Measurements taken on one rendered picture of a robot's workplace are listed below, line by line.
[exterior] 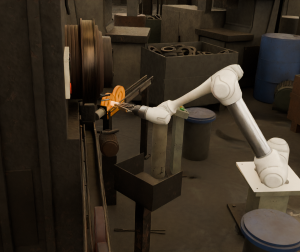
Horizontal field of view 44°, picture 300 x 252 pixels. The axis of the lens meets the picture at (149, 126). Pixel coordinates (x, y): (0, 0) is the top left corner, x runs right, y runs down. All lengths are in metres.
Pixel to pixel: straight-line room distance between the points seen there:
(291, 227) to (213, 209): 0.91
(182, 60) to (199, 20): 1.71
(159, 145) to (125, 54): 2.04
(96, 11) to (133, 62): 0.76
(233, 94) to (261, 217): 0.67
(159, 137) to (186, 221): 0.71
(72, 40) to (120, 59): 2.89
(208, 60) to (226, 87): 2.43
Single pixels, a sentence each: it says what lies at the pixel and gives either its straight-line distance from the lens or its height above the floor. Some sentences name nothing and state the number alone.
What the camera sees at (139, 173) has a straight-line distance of 1.97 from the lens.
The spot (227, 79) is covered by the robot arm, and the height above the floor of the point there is 1.06.
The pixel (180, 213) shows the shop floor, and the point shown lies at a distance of 2.75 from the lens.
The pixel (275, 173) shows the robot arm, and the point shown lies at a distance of 2.26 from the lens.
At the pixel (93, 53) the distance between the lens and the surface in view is 1.89.
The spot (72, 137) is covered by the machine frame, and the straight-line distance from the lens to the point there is 1.75.
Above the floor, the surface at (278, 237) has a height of 0.43.
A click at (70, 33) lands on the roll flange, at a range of 1.98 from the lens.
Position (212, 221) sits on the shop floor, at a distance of 2.71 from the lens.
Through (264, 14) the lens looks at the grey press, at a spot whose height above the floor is 1.11.
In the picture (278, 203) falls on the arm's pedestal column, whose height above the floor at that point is 0.22.
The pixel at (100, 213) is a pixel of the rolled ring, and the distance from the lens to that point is 1.40.
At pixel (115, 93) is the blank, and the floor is 0.76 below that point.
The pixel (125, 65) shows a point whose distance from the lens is 4.81.
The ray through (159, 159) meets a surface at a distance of 3.05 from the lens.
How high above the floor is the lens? 1.58
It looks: 22 degrees down
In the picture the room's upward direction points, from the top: 2 degrees clockwise
